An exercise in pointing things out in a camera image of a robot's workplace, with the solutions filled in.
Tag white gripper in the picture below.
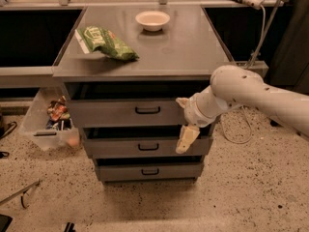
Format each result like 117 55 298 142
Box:
176 94 215 154

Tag grey top drawer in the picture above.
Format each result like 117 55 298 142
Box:
64 80 213 129

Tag grey drawer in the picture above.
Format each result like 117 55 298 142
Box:
94 156 204 182
64 80 213 129
80 125 212 159

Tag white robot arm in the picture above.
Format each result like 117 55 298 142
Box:
176 65 309 154

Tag grey middle drawer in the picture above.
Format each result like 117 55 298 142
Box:
80 125 212 159

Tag grey drawer cabinet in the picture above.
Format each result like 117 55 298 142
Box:
52 4 239 184

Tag grey bottom drawer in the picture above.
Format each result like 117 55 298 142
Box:
94 156 204 182

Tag white bowl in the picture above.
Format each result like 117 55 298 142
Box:
135 11 170 32

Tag green chip bag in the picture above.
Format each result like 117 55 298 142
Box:
74 26 139 62

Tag colourful snack packets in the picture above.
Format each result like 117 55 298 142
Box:
45 96 72 131

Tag clear plastic bin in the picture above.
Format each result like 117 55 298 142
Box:
19 87 80 151

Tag metal rod on floor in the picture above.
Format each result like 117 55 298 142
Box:
0 179 42 209

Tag black object bottom left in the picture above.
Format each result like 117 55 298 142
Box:
0 214 13 232

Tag white cable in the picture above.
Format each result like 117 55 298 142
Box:
220 4 267 145

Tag black cable on floor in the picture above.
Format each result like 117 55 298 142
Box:
0 120 18 160

